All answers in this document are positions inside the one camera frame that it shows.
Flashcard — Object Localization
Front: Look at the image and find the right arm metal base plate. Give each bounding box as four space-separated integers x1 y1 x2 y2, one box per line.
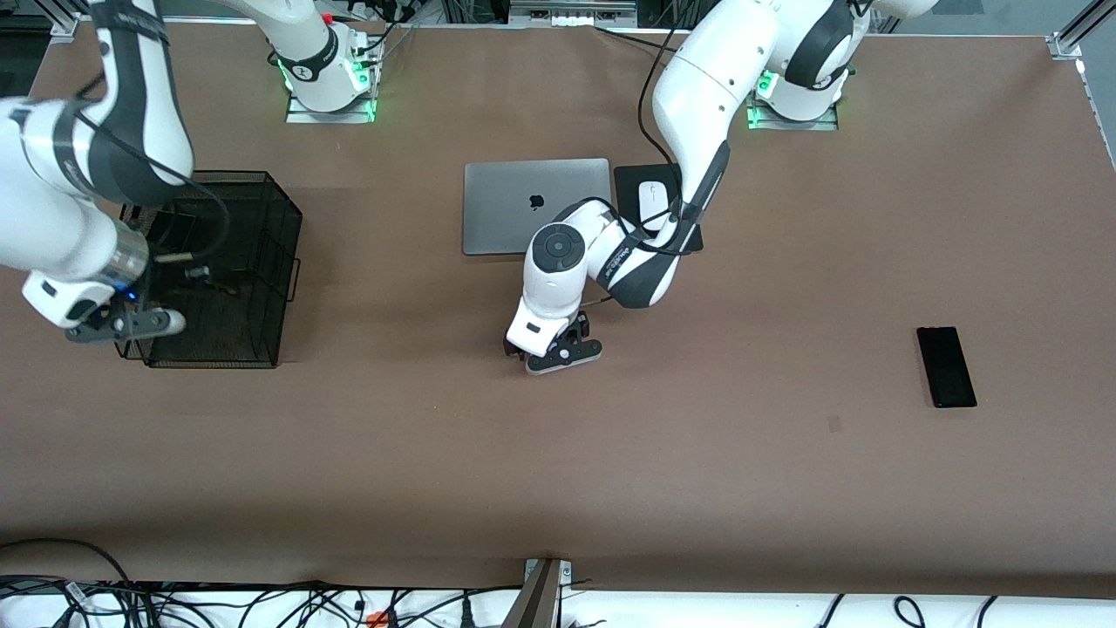
286 87 378 125

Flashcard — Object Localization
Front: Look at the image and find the black slab smartphone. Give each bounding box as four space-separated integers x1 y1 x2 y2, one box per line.
915 326 978 409

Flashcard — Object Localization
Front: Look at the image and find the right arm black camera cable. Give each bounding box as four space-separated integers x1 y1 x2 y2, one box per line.
52 74 232 263

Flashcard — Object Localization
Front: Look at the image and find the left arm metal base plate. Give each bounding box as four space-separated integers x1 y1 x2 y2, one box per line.
747 98 840 132

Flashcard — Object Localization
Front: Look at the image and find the black mouse pad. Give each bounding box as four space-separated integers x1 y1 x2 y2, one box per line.
614 162 704 256

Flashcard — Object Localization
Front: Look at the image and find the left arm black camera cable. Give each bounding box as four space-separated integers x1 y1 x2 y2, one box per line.
575 26 698 308

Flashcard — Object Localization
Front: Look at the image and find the silver closed laptop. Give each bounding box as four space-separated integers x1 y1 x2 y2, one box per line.
463 158 616 256

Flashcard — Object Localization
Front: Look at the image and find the black flip phone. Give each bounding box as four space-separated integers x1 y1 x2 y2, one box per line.
146 209 197 254

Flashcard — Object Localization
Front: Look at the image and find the long black table cable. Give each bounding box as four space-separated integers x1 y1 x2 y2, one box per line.
595 24 679 55

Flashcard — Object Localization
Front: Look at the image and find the aluminium post with bracket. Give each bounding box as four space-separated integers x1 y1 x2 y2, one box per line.
506 558 574 628

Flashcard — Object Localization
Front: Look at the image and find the metal equipment box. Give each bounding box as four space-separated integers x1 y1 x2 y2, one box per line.
510 0 637 27

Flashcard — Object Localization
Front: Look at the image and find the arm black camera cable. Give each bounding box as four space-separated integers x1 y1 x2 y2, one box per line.
52 74 232 263
575 26 698 308

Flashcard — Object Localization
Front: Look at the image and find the black wire mesh organizer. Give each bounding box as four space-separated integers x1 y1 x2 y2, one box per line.
116 170 303 370

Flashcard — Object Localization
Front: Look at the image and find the white computer mouse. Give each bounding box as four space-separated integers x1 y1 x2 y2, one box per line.
638 181 670 232

